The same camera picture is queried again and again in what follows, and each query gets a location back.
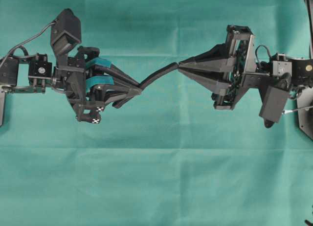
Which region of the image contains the green surgical cloth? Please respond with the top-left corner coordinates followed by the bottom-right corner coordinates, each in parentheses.
top-left (0, 0), bottom-right (313, 226)

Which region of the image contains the black cable bottom right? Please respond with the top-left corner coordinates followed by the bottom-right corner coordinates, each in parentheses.
top-left (304, 204), bottom-right (313, 226)

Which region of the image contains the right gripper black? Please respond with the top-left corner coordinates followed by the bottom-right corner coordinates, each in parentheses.
top-left (179, 25), bottom-right (271, 110)

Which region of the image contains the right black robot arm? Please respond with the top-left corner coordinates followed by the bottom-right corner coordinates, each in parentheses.
top-left (179, 25), bottom-right (313, 110)

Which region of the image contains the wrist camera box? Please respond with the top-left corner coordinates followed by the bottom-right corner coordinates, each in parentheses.
top-left (259, 73), bottom-right (291, 128)
top-left (50, 8), bottom-right (83, 70)

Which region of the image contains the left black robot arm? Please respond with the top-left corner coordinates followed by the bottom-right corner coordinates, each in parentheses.
top-left (0, 46), bottom-right (144, 124)

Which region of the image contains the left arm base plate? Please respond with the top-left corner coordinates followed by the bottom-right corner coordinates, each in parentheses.
top-left (0, 91), bottom-right (6, 126)

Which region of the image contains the left camera black cable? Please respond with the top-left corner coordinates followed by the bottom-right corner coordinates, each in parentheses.
top-left (0, 20), bottom-right (57, 68)

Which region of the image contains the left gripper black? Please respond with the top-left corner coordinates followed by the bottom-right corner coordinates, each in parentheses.
top-left (51, 46), bottom-right (142, 124)

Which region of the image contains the black cable top right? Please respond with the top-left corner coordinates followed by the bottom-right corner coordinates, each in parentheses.
top-left (302, 0), bottom-right (313, 59)

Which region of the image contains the black Velcro strap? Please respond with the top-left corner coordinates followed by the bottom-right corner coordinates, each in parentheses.
top-left (112, 62), bottom-right (179, 109)

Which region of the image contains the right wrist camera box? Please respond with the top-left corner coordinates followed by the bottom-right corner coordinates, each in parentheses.
top-left (259, 73), bottom-right (291, 128)

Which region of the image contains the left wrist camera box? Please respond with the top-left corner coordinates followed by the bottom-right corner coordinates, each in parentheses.
top-left (50, 8), bottom-right (83, 70)

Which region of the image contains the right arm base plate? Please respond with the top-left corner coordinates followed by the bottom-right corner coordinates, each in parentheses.
top-left (296, 88), bottom-right (313, 139)

